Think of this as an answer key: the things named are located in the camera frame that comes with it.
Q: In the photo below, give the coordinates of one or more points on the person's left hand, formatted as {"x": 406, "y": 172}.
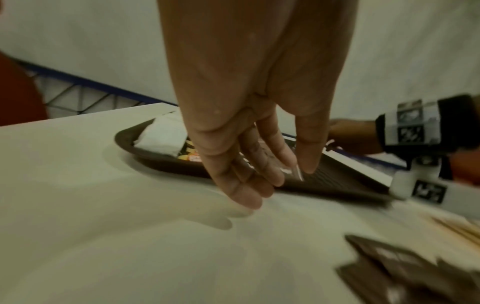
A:
{"x": 243, "y": 74}

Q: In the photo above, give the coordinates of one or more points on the person's right hand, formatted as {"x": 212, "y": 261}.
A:
{"x": 356, "y": 136}

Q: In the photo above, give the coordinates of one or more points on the brown plastic tray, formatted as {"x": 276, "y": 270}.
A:
{"x": 337, "y": 181}

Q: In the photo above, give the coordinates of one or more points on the row of coffee stick packets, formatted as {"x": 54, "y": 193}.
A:
{"x": 189, "y": 153}

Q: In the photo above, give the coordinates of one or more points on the row of white sachets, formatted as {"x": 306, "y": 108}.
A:
{"x": 161, "y": 136}

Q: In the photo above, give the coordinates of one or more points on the bundle of wooden stir sticks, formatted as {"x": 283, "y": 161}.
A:
{"x": 457, "y": 230}

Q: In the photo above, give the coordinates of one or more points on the pile of brown sugar packets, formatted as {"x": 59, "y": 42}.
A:
{"x": 405, "y": 273}

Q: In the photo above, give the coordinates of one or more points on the person's right forearm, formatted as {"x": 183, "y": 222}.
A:
{"x": 467, "y": 166}

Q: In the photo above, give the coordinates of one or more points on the right wristband with marker tags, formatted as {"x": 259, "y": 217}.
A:
{"x": 431, "y": 124}

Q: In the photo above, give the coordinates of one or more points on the purple mesh railing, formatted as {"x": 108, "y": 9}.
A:
{"x": 93, "y": 83}

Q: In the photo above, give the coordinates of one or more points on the red padded chair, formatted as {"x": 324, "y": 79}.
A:
{"x": 18, "y": 95}

